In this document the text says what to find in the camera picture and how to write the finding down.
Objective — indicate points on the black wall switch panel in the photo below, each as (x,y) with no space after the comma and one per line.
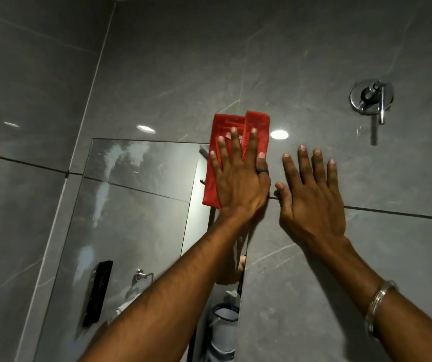
(97,294)

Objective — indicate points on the person's left middle finger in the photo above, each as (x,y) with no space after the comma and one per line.
(235,145)

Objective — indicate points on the wall mirror panel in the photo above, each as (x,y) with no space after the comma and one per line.
(133,207)

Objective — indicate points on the person's right forearm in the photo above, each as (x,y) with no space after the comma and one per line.
(389,297)

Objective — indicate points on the person's left little finger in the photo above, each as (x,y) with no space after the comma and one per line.
(215,163)

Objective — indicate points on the person's left thumb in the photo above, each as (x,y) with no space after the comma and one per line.
(263,165)

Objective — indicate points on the person's right thumb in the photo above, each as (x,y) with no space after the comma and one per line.
(284,201)

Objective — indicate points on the person's left forearm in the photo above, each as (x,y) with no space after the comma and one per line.
(170,294)

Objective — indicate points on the person's right little finger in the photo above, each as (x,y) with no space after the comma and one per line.
(333,175)

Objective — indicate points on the white spray bottle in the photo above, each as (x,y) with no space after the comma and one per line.
(233,297)

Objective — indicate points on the red cleaning cloth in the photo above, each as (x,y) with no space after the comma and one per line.
(223,128)

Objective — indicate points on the person's left hand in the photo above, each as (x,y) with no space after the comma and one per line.
(238,188)

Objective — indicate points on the white jug with dark rim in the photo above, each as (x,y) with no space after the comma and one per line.
(224,327)

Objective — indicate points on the person's right hand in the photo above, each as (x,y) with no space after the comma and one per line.
(314,211)

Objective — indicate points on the person's right middle finger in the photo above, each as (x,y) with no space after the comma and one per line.
(305,163)

